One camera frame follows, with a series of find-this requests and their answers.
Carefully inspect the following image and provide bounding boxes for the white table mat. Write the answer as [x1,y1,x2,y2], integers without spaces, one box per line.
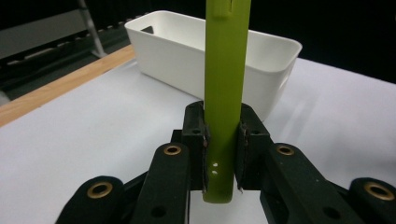
[0,57,396,224]

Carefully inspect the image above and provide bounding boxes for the white metal stand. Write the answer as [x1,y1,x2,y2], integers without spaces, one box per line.
[0,0,108,60]

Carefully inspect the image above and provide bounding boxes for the white plastic bin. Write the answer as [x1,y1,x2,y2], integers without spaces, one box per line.
[124,9,304,123]

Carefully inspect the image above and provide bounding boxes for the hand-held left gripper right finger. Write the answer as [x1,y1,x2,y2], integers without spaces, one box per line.
[234,103,276,190]

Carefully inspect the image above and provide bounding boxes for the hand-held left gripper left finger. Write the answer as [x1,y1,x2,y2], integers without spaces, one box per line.
[172,101,209,191]

